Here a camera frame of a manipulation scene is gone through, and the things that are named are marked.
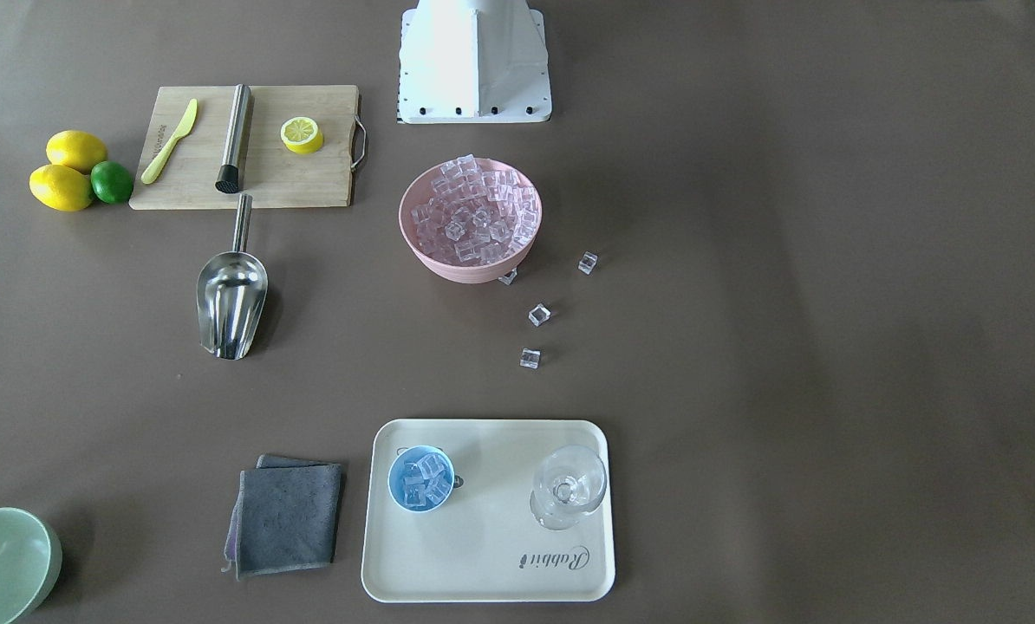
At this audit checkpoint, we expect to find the ice cube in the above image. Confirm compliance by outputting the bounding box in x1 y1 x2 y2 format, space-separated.
401 484 428 510
417 453 447 481
401 462 426 489
528 302 552 327
576 251 598 276
424 477 452 506
498 266 518 285

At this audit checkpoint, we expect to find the ice cube front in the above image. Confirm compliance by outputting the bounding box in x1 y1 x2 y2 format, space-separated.
401 484 428 510

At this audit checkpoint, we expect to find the steel ice scoop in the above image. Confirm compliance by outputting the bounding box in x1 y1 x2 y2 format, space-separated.
196 194 269 361

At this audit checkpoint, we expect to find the spilled ice cube by bowl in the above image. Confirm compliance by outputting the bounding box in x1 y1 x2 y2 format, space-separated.
498 266 518 285

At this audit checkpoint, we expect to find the spilled ice cube lowest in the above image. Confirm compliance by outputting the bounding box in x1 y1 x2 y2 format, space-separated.
520 348 542 370

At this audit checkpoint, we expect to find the pink bowl of ice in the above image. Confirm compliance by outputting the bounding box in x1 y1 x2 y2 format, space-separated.
398 154 543 284

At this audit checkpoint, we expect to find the blue cup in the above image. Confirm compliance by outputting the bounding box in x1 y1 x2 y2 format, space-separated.
387 445 461 513

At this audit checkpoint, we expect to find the clear wine glass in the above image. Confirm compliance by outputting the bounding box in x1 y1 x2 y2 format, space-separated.
530 444 609 530

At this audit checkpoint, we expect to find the cream serving tray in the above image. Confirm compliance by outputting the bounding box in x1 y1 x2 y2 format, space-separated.
361 419 616 603

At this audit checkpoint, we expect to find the wooden cutting board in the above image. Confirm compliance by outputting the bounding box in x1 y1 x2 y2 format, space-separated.
129 84 366 211

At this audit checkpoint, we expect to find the half lemon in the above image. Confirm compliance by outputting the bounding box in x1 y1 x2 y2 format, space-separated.
279 117 324 154

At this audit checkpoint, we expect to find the grey folded cloth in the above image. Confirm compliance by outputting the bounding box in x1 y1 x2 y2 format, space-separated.
223 453 346 580

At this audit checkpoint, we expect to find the steel muddler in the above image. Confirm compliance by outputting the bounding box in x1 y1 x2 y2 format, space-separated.
215 84 252 194

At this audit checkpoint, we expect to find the yellow plastic knife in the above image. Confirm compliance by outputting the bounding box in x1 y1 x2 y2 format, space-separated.
140 99 199 185

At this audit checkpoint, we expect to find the green lime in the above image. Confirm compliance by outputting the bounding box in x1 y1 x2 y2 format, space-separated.
88 159 134 205

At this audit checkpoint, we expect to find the upper whole lemon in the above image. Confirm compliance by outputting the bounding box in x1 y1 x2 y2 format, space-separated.
45 130 108 174

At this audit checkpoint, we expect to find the whole lemon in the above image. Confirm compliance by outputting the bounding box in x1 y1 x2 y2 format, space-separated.
45 130 108 174
29 165 96 211

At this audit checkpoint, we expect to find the lower whole lemon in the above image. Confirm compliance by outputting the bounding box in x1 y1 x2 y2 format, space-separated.
29 165 96 211

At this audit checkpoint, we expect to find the green bowl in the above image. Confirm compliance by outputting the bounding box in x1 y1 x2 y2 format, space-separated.
0 507 62 623

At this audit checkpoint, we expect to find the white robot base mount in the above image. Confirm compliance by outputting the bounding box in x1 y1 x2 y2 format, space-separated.
396 1 553 124

